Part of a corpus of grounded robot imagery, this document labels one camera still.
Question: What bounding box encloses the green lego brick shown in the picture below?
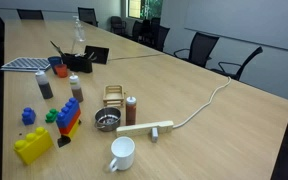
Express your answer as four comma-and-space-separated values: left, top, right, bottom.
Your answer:
45, 108, 59, 124

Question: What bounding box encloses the red sauce squeeze bottle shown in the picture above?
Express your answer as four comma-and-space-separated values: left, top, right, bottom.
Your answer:
125, 95, 138, 127

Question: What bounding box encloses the small wooden crate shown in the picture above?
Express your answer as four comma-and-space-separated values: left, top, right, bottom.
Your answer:
102, 84, 125, 108

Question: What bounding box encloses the cream power strip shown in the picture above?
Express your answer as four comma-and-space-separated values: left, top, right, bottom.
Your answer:
116, 120, 175, 138

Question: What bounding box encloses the small metal pot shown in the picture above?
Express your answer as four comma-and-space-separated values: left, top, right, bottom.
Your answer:
94, 106, 122, 133

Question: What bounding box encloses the white ceramic mug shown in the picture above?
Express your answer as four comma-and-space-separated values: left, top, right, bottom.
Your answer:
108, 136, 136, 173

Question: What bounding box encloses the brown sauce squeeze bottle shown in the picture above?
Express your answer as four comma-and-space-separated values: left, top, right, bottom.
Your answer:
68, 73, 85, 103

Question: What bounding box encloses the black utensil organizer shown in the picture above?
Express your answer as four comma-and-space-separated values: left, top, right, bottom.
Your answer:
61, 52, 94, 74

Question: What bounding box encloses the long red lego brick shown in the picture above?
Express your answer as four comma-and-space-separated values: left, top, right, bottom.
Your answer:
58, 109, 82, 135

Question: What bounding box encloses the long blue lego brick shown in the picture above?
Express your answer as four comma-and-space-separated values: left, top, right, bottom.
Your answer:
55, 97, 81, 129

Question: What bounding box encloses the long yellow lego brick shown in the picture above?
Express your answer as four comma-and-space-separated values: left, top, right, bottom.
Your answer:
65, 119, 82, 140

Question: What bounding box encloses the window with green view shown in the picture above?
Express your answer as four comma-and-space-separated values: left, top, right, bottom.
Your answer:
127, 0, 164, 20

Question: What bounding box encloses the orange plastic cup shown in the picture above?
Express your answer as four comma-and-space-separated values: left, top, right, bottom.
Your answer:
54, 63, 69, 79

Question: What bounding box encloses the clear pump sanitizer bottle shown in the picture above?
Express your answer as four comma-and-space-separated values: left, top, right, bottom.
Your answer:
72, 15, 86, 43

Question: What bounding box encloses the blue plastic cup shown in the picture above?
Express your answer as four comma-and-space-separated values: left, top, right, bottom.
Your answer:
47, 55, 63, 75

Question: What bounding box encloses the grey shaker bottle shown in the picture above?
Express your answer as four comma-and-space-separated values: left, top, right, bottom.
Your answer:
34, 69, 54, 100

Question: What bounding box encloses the small blue lego brick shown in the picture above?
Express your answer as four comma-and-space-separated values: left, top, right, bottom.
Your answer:
21, 106, 37, 126

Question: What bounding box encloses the large yellow lego brick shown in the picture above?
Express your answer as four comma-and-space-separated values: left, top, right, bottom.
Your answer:
13, 126, 55, 166

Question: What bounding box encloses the white power cable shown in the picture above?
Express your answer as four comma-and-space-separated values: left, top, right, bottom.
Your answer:
172, 76, 233, 130

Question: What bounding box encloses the black utensil handle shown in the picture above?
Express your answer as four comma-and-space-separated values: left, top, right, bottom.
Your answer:
49, 40, 65, 57

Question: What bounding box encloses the wall whiteboard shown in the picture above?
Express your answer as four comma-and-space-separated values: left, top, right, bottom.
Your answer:
183, 0, 288, 54

